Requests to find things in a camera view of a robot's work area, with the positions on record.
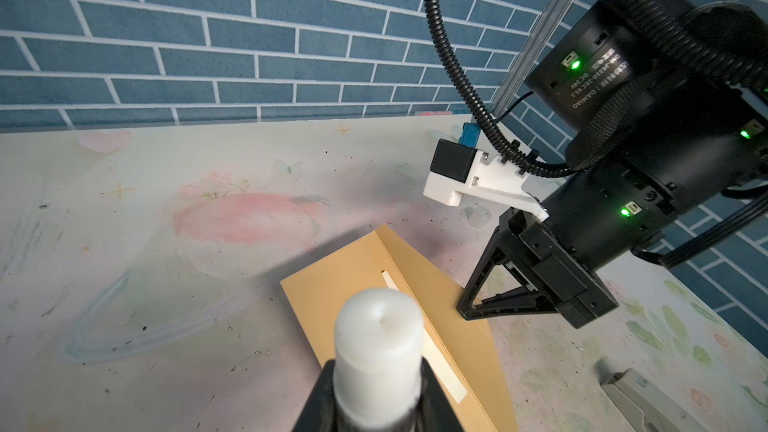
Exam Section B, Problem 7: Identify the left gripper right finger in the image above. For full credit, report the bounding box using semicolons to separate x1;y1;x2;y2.
416;358;464;432

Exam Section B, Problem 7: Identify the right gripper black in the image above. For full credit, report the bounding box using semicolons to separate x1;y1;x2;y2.
456;208;618;328

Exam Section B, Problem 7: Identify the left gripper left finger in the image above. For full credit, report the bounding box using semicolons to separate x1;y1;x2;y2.
292;359;337;432

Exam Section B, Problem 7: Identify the cream letter paper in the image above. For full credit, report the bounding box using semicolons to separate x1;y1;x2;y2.
381;270;468;404

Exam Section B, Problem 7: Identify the white glue stick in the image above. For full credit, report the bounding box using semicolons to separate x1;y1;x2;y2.
333;288;424;431

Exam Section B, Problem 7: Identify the brown kraft envelope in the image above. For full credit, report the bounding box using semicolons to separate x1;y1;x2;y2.
281;226;518;431

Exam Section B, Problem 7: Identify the clear glue stick cap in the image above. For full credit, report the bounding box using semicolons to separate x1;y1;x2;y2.
465;206;492;230

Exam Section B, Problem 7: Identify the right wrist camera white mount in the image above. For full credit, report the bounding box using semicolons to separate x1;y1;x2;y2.
423;138;549;221

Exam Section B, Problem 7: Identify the black corrugated cable conduit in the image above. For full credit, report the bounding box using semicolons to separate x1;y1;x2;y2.
421;0;768;179

